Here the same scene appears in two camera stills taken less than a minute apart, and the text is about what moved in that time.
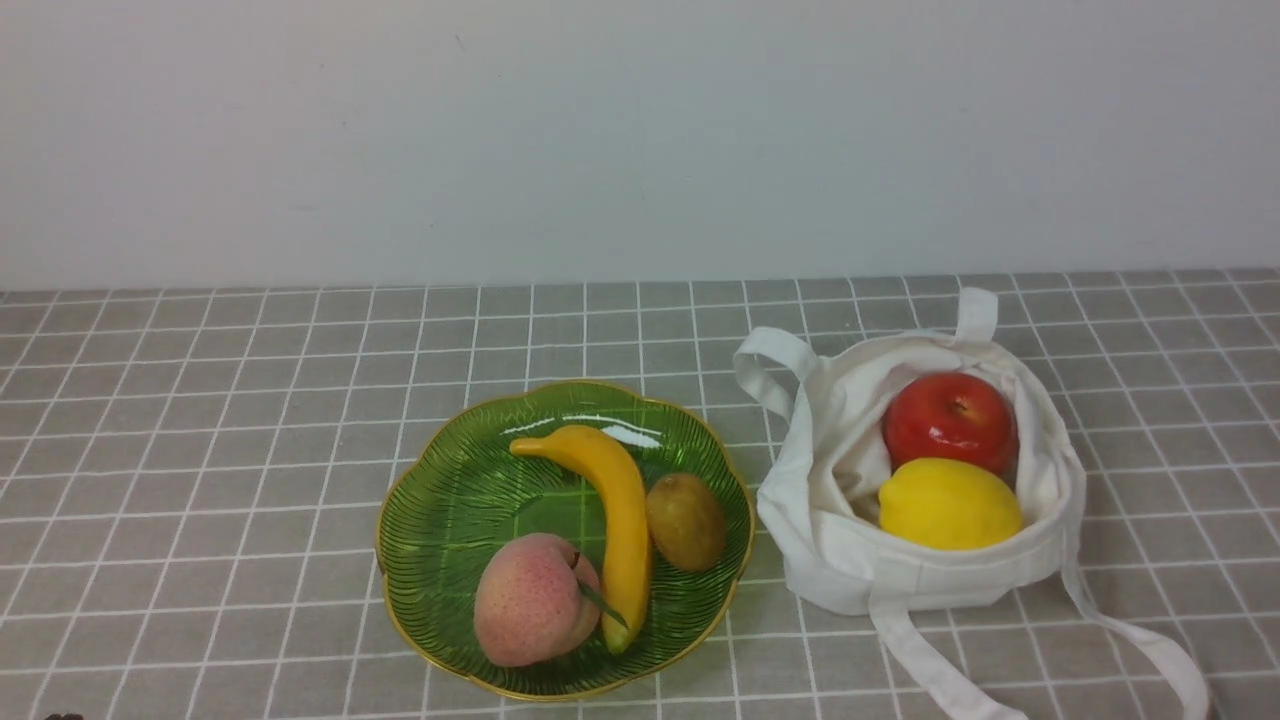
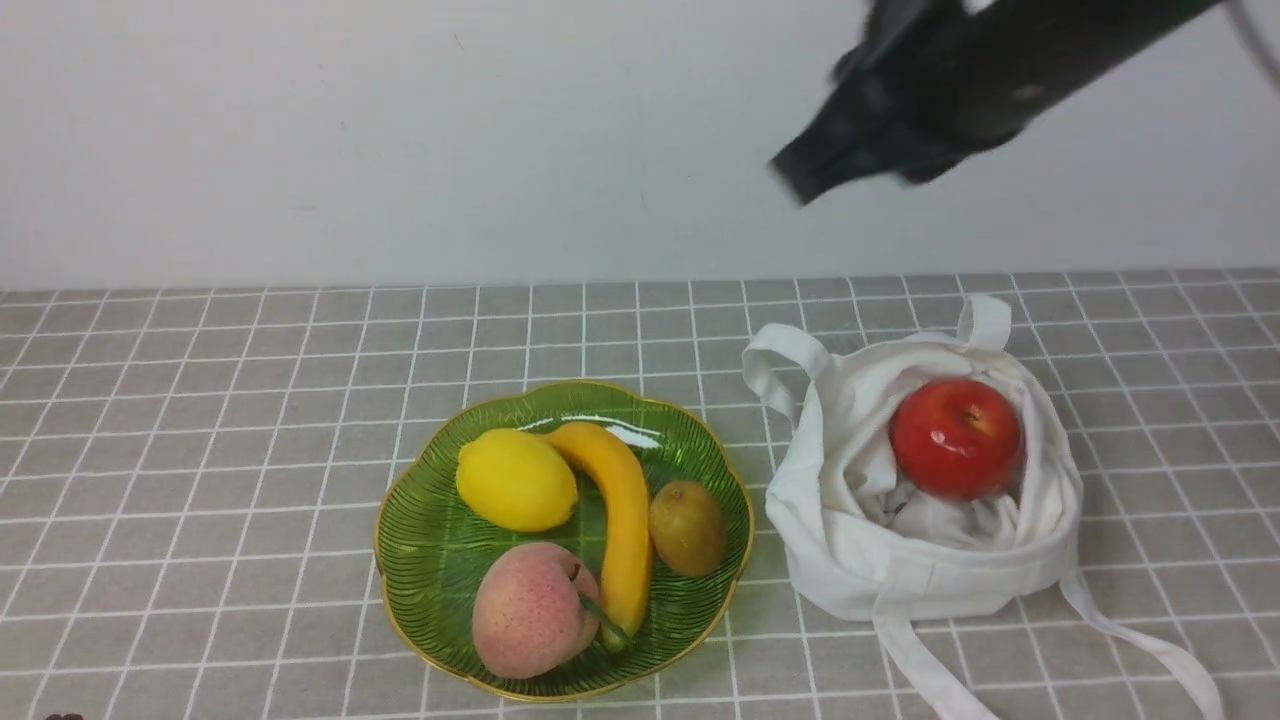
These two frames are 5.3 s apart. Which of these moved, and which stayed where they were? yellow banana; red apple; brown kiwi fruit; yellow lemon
Moved: yellow lemon
Stayed: brown kiwi fruit; yellow banana; red apple
